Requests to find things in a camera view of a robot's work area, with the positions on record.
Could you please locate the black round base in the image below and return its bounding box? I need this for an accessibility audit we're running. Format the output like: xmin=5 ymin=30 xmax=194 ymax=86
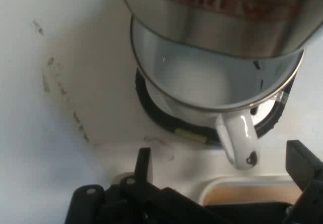
xmin=135 ymin=67 xmax=291 ymax=147

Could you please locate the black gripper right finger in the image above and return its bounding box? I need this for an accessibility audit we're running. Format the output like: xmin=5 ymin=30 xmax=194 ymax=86
xmin=284 ymin=140 xmax=323 ymax=224

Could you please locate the white tray with tan inside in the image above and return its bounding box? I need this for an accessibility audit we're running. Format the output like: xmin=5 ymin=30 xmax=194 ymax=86
xmin=198 ymin=176 xmax=305 ymax=207

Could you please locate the stainless steel kettle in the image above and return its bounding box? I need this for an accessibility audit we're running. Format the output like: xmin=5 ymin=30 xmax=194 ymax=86
xmin=115 ymin=0 xmax=323 ymax=59

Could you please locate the white enamel mug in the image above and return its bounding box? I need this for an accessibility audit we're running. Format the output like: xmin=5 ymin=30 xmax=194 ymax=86
xmin=130 ymin=16 xmax=306 ymax=171

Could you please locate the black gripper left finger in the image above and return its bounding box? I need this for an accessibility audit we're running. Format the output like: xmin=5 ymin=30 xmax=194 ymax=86
xmin=65 ymin=147 xmax=202 ymax=224

